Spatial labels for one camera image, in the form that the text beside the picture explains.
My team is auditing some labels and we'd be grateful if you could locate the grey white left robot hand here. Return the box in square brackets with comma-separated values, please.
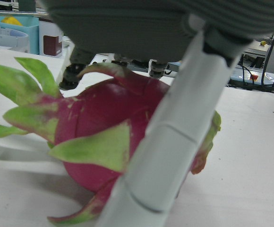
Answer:
[39, 0, 274, 227]

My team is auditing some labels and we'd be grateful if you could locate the pink green dragon fruit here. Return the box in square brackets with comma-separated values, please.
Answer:
[0, 56, 223, 227]

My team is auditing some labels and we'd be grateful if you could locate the teach pendant red button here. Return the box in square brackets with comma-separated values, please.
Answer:
[168, 61, 274, 91]

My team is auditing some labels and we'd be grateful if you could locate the white box maroon label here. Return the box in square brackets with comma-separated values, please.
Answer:
[38, 18, 65, 59]

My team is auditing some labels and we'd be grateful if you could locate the blue storage box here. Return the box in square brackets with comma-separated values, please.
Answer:
[0, 10, 41, 55]

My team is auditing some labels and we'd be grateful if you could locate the white curved band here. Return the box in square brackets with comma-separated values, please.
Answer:
[0, 24, 31, 52]

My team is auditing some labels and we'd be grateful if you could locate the yellow object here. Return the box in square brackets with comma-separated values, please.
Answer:
[0, 16, 24, 27]

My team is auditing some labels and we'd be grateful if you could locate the black cable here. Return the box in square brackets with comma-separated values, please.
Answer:
[261, 30, 274, 86]

